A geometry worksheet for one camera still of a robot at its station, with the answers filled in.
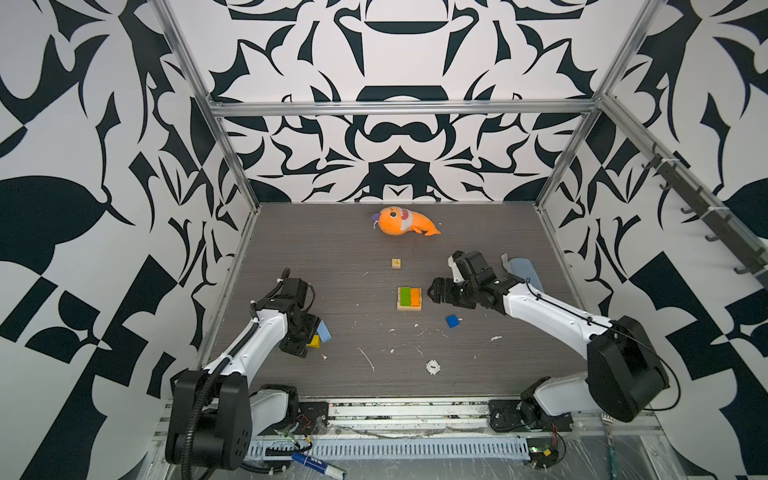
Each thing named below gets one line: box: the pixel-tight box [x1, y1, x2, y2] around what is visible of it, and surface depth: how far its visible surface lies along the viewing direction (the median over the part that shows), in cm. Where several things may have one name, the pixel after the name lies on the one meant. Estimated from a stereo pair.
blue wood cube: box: [445, 314, 460, 328], surface depth 93 cm
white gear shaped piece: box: [426, 359, 441, 376], surface depth 84 cm
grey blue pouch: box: [500, 253, 545, 293], surface depth 101 cm
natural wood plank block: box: [396, 301, 422, 311], surface depth 93 cm
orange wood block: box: [410, 287, 422, 307], surface depth 95 cm
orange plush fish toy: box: [372, 206, 441, 236], surface depth 109 cm
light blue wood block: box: [316, 319, 333, 343], surface depth 89 cm
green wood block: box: [400, 287, 411, 307], surface depth 96 cm
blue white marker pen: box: [292, 453, 346, 480], surface depth 69 cm
